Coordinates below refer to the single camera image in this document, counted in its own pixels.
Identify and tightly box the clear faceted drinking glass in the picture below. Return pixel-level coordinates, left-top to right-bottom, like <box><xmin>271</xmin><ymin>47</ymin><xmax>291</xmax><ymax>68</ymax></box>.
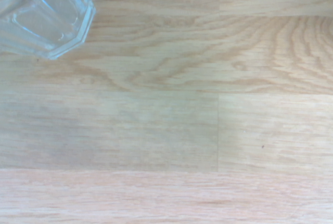
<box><xmin>0</xmin><ymin>0</ymin><xmax>97</xmax><ymax>61</ymax></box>

